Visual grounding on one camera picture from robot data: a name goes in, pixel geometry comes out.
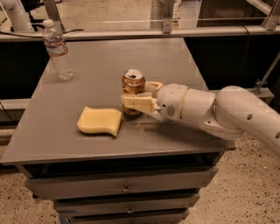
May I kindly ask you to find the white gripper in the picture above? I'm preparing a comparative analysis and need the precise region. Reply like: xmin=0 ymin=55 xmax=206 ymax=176
xmin=121 ymin=81 xmax=189 ymax=122

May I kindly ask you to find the orange patterned soda can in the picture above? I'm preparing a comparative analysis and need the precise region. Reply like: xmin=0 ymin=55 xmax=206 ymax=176
xmin=122 ymin=69 xmax=145 ymax=118

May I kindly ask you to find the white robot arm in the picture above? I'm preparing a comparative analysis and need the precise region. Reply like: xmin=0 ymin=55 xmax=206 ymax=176
xmin=121 ymin=81 xmax=280 ymax=156

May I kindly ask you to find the yellow sponge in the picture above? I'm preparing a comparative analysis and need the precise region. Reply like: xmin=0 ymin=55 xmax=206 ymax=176
xmin=77 ymin=107 xmax=122 ymax=137

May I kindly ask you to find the grey drawer cabinet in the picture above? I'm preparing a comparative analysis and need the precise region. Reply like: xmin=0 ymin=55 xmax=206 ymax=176
xmin=2 ymin=38 xmax=235 ymax=224

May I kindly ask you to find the top grey drawer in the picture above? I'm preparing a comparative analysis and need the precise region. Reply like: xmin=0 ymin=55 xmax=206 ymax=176
xmin=25 ymin=166 xmax=218 ymax=200

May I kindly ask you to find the grey drawer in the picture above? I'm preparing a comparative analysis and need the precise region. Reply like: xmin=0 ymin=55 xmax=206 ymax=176
xmin=61 ymin=208 xmax=189 ymax=224
xmin=25 ymin=166 xmax=218 ymax=200
xmin=54 ymin=192 xmax=200 ymax=216

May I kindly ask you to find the clear plastic water bottle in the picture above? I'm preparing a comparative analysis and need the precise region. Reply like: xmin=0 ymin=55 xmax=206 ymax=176
xmin=42 ymin=19 xmax=75 ymax=81

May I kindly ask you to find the middle grey drawer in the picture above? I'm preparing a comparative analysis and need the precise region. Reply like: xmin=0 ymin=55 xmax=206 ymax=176
xmin=54 ymin=192 xmax=200 ymax=216

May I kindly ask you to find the bottom grey drawer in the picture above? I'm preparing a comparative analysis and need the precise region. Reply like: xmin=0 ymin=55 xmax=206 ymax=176
xmin=61 ymin=208 xmax=189 ymax=224

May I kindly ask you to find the white pipe background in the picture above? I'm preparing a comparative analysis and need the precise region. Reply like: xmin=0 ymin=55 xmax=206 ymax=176
xmin=0 ymin=0 xmax=34 ymax=32

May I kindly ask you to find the black cable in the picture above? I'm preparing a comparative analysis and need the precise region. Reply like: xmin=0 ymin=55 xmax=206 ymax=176
xmin=239 ymin=25 xmax=251 ymax=88

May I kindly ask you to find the grey metal rail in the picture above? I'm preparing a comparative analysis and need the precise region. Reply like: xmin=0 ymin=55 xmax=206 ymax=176
xmin=0 ymin=25 xmax=280 ymax=43

